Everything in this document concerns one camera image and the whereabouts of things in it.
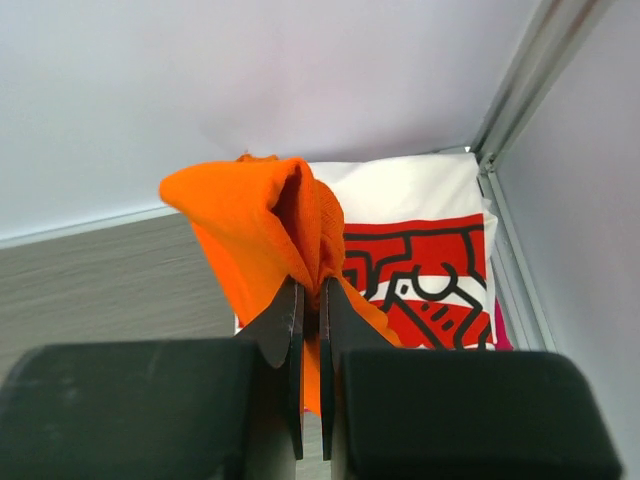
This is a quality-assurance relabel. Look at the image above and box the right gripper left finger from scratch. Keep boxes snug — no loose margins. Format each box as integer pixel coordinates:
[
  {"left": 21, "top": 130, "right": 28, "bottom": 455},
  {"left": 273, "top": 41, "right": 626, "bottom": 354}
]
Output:
[{"left": 1, "top": 280, "right": 305, "bottom": 479}]

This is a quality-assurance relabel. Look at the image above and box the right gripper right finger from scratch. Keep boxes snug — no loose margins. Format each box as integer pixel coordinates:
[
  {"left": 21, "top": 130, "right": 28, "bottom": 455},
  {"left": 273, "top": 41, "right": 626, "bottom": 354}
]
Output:
[{"left": 319, "top": 279, "right": 623, "bottom": 479}]

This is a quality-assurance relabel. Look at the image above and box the orange t-shirt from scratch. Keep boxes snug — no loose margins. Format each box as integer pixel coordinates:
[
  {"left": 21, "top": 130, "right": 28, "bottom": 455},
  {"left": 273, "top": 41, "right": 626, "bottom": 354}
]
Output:
[{"left": 158, "top": 153, "right": 404, "bottom": 417}]

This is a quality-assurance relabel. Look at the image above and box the folded magenta t-shirt under stack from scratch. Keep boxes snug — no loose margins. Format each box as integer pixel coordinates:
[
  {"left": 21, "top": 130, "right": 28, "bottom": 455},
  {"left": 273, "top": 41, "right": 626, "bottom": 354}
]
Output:
[{"left": 494, "top": 300, "right": 513, "bottom": 351}]

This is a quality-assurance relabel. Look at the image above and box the folded red white t-shirt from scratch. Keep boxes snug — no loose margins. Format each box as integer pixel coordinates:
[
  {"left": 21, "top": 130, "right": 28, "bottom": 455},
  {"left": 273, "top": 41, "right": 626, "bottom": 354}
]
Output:
[{"left": 234, "top": 152, "right": 501, "bottom": 352}]

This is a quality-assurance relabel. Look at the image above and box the right aluminium corner post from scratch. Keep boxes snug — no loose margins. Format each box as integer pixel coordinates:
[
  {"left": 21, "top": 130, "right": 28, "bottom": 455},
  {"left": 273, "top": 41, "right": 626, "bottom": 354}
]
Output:
[{"left": 471, "top": 0, "right": 612, "bottom": 172}]

